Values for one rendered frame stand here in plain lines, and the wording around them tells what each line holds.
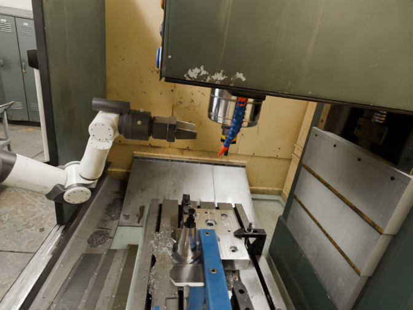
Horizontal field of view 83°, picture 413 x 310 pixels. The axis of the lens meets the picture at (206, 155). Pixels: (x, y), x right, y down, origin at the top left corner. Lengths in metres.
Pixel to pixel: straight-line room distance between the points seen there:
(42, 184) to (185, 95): 1.15
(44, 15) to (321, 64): 0.91
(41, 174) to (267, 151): 1.56
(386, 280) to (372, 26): 0.70
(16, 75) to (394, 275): 5.44
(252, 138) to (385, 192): 1.22
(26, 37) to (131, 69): 3.71
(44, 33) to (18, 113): 4.56
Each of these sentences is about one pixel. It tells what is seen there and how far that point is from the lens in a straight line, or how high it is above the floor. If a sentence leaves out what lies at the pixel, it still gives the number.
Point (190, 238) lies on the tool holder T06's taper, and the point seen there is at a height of 1.27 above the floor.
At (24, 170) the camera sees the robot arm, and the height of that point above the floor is 1.26.
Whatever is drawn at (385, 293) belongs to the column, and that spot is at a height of 1.06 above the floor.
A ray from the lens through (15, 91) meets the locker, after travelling 5.51.
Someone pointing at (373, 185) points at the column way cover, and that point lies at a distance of 0.86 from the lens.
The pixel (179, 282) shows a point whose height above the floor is 1.22.
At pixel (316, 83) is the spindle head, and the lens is 0.44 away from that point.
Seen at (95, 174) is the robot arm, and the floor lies 1.23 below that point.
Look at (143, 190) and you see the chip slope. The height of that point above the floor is 0.73.
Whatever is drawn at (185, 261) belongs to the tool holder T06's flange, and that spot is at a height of 1.22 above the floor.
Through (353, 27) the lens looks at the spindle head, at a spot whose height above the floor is 1.69.
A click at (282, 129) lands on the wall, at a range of 1.95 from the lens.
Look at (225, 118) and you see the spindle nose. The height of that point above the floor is 1.47.
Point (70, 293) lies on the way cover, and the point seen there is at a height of 0.72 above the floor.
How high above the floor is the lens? 1.61
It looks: 21 degrees down
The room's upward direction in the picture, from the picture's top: 9 degrees clockwise
